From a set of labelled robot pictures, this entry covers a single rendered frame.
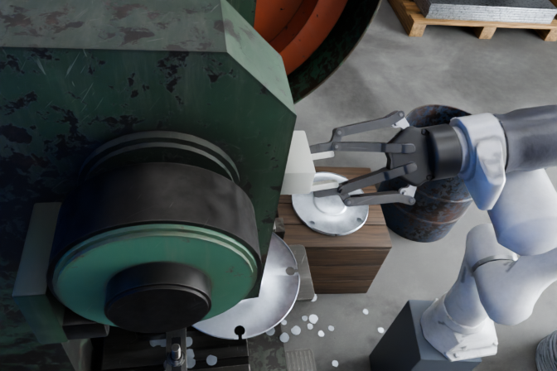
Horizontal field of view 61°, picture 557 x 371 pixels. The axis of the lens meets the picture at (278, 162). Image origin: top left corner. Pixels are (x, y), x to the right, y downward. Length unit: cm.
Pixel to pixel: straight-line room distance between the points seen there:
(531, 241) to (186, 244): 50
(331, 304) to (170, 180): 162
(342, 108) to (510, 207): 210
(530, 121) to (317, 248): 110
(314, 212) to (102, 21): 140
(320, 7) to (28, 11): 67
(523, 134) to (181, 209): 47
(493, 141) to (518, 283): 59
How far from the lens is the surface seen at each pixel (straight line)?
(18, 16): 45
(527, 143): 70
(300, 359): 169
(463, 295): 134
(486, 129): 68
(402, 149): 66
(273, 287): 108
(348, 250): 173
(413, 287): 213
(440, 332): 147
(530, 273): 121
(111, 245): 39
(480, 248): 127
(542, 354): 219
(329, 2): 102
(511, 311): 121
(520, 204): 74
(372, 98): 291
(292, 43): 105
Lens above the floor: 173
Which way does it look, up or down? 47 degrees down
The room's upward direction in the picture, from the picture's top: 11 degrees clockwise
